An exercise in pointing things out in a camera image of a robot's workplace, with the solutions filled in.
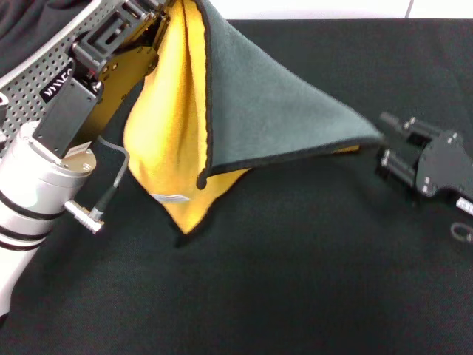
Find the black tablecloth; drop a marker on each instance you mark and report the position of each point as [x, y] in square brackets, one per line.
[295, 277]

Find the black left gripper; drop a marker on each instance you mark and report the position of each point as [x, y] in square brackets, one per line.
[66, 118]

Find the grey yellow towel black trim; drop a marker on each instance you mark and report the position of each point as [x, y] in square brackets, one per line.
[251, 111]

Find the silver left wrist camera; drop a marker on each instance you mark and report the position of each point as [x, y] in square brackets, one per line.
[2, 122]

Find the black cloth box liner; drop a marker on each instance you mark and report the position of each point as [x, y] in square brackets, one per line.
[26, 26]

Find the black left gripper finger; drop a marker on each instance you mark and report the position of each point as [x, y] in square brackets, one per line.
[148, 7]

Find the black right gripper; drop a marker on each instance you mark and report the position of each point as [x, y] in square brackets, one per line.
[447, 166]

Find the grey perforated storage box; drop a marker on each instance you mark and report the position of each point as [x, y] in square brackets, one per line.
[29, 77]

